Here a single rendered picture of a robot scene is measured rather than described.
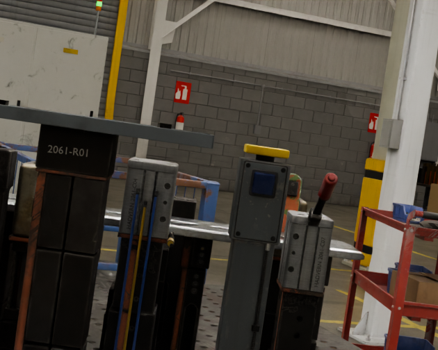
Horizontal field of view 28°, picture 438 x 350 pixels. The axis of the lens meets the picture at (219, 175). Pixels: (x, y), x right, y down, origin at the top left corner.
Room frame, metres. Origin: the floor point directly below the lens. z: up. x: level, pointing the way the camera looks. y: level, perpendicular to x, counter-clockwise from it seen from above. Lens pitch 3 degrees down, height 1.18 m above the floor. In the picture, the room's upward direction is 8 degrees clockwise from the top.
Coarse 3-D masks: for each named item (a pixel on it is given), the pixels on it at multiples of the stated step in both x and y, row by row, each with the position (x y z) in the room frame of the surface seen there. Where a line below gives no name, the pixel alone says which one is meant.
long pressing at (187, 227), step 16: (112, 208) 1.61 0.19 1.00; (112, 224) 1.46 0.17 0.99; (176, 224) 1.51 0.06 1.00; (192, 224) 1.57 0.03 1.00; (208, 224) 1.58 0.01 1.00; (224, 224) 1.62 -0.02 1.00; (224, 240) 1.46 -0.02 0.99; (336, 240) 1.63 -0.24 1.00; (336, 256) 1.47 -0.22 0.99; (352, 256) 1.47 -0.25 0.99
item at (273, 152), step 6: (246, 144) 1.21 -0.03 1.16; (252, 144) 1.23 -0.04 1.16; (246, 150) 1.19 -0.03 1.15; (252, 150) 1.19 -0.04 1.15; (258, 150) 1.19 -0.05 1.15; (264, 150) 1.19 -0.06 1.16; (270, 150) 1.19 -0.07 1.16; (276, 150) 1.19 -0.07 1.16; (282, 150) 1.20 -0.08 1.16; (288, 150) 1.20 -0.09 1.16; (258, 156) 1.22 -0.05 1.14; (264, 156) 1.21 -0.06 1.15; (270, 156) 1.21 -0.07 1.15; (276, 156) 1.20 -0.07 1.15; (282, 156) 1.20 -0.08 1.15; (288, 156) 1.20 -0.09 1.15
